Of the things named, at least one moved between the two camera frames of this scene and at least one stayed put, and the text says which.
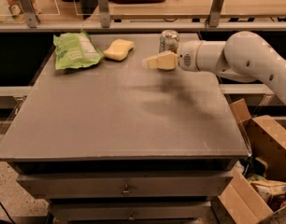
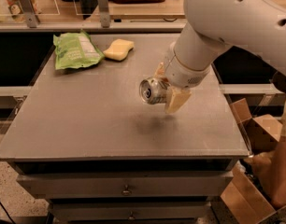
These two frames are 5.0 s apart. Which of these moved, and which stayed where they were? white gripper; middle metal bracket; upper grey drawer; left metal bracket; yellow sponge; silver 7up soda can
Moved: white gripper; silver 7up soda can
Stayed: upper grey drawer; middle metal bracket; left metal bracket; yellow sponge
